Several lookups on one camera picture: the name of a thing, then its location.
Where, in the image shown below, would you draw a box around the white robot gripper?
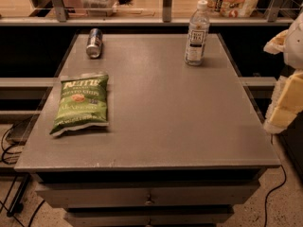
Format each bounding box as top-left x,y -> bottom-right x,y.
263,13 -> 303,134

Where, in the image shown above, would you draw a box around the clear plastic water bottle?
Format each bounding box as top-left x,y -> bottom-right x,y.
185,0 -> 210,66

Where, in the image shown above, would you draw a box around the colourful snack bag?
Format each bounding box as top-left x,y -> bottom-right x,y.
205,0 -> 265,19

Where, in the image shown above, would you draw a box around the grey drawer cabinet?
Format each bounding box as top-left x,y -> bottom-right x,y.
16,34 -> 280,227

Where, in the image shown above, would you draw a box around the silver blue soda can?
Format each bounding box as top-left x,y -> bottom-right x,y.
86,28 -> 102,59

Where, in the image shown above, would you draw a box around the clear plastic storage box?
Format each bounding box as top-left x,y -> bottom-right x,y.
81,0 -> 117,17

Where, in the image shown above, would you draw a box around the green kettle chips bag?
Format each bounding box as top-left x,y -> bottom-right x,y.
50,72 -> 109,137

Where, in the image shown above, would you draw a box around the black metal stand leg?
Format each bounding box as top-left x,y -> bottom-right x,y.
7,174 -> 30,218

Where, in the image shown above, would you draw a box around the black cable on right floor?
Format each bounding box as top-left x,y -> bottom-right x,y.
262,133 -> 288,227

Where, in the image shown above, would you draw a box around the grey metal shelf rail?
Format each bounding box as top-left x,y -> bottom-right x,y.
0,0 -> 303,26

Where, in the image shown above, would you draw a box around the black cables on left floor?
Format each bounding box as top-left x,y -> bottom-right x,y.
0,116 -> 46,227

